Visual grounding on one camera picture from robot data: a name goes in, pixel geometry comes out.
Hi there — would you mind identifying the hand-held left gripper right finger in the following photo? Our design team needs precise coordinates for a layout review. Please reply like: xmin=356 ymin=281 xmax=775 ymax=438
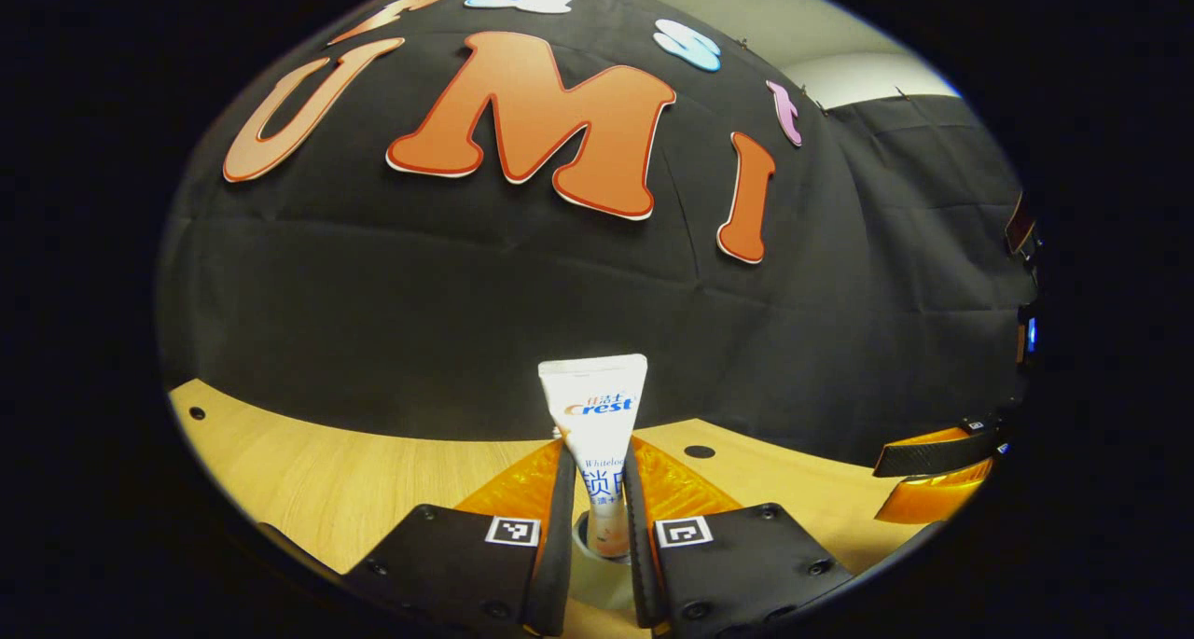
xmin=620 ymin=437 xmax=854 ymax=638

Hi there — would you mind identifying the black backdrop cloth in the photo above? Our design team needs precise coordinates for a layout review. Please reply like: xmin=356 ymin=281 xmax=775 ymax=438
xmin=157 ymin=0 xmax=1041 ymax=467

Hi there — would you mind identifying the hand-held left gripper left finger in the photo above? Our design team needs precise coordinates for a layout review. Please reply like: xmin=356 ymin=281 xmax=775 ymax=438
xmin=340 ymin=438 xmax=579 ymax=638

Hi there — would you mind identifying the white toothpaste tube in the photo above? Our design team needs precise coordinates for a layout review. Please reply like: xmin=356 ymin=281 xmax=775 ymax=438
xmin=538 ymin=354 xmax=648 ymax=559

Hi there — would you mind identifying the white cup with blue inside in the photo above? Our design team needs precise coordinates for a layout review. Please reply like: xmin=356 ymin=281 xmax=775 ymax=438
xmin=567 ymin=511 xmax=646 ymax=614

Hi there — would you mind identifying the wooden desktop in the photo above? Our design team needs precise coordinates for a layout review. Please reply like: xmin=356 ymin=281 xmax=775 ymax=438
xmin=168 ymin=378 xmax=934 ymax=639

